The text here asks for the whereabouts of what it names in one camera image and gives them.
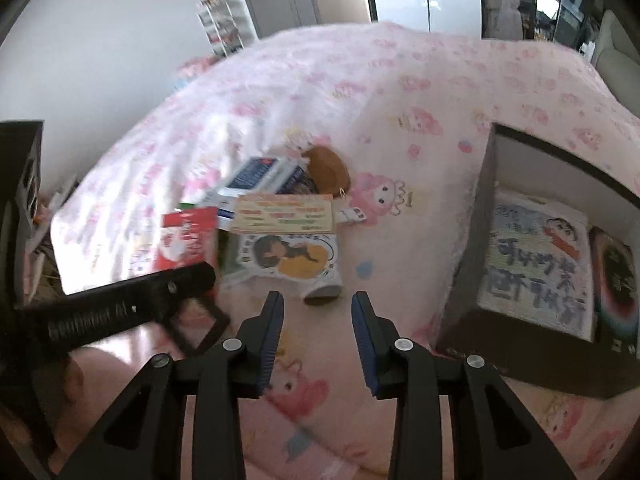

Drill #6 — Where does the grey padded headboard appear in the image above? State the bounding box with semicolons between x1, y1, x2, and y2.
590;10;640;116

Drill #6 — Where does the cartoon snack packet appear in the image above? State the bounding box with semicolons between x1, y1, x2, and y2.
477;195;596;341

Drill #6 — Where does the black book with colourful ring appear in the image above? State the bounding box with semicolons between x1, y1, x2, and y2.
590;226;640;346

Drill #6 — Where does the black glass wardrobe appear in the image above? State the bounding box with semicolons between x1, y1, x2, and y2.
477;0;601;48

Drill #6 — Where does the red foil packet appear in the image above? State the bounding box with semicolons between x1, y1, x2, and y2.
152;206;221;276

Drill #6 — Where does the blue and white packet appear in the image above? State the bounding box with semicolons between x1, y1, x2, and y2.
202;156;306;233

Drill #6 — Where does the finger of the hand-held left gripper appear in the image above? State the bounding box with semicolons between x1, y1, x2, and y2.
164;297;232;357

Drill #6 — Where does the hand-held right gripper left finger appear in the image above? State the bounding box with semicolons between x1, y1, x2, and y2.
59;291;286;480

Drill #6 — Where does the black cardboard box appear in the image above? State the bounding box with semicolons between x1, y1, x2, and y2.
432;122;640;401

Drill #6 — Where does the brown plush keychain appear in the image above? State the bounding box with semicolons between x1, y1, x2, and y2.
301;146;352;196

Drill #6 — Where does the cartoon character sticker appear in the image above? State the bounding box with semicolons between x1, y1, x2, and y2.
220;232;341;288

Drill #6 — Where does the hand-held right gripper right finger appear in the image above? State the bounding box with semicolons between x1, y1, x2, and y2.
351;290;577;480

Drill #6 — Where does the white shelf rack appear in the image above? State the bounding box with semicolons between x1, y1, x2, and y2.
196;0;246;58

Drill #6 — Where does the pink cartoon printed blanket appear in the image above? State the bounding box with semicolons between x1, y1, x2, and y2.
50;20;640;480

